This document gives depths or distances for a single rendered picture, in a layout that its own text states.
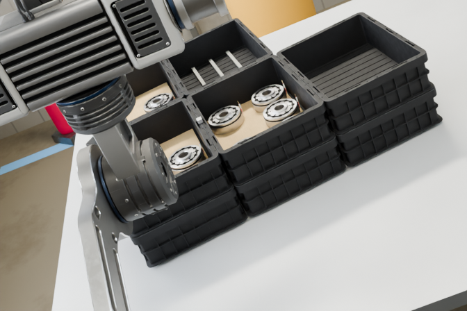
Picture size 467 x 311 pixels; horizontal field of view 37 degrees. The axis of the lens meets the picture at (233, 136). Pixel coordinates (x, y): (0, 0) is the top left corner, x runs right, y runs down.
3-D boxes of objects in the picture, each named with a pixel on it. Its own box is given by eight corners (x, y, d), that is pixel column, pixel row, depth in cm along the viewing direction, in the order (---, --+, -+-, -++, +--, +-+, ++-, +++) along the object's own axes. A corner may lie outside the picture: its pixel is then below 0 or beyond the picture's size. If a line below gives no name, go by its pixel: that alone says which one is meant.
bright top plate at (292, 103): (302, 110, 195) (301, 108, 195) (269, 125, 195) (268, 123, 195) (291, 96, 204) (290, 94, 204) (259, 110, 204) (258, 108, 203)
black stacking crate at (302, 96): (338, 140, 185) (325, 105, 180) (237, 191, 183) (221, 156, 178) (286, 86, 220) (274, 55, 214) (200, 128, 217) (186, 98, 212)
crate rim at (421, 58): (431, 60, 183) (429, 51, 181) (329, 110, 180) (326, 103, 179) (363, 17, 217) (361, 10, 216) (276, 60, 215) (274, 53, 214)
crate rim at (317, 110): (328, 110, 180) (325, 103, 179) (223, 162, 178) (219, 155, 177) (276, 60, 215) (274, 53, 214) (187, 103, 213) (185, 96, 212)
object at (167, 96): (173, 103, 227) (172, 102, 227) (144, 115, 228) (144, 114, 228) (171, 90, 236) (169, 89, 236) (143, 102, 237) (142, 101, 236)
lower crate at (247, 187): (349, 172, 191) (338, 137, 185) (251, 222, 189) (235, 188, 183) (297, 114, 225) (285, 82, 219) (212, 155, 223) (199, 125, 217)
